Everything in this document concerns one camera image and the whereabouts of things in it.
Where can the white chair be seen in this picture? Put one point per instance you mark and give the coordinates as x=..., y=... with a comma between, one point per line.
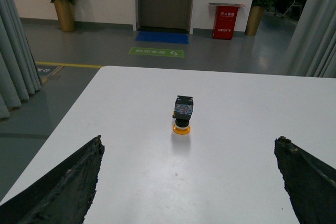
x=296, y=4

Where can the yellow push button switch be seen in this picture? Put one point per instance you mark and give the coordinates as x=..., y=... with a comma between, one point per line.
x=182, y=113

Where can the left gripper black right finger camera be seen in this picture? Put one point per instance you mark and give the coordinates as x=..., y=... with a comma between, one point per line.
x=309, y=182

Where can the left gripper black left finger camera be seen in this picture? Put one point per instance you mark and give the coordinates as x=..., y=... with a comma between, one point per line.
x=64, y=194

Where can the dark floor sign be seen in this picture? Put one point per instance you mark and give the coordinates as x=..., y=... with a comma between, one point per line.
x=49, y=72

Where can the grey curtain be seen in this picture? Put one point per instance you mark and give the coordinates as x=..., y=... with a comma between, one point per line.
x=311, y=51
x=19, y=74

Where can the grey door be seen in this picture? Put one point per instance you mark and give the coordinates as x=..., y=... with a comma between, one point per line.
x=164, y=14

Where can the blue floor mat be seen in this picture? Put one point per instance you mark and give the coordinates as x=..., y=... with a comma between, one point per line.
x=150, y=36

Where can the left grey curtain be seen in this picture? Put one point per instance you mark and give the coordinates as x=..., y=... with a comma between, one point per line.
x=19, y=74

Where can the green floor sign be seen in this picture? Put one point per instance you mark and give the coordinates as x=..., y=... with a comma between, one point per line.
x=157, y=52

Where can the red fire extinguisher box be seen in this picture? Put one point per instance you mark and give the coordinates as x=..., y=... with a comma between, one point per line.
x=225, y=20

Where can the right grey curtain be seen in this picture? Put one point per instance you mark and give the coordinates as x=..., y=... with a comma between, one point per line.
x=311, y=51

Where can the right potted plant gold pot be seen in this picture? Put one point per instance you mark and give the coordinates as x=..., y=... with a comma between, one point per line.
x=255, y=15

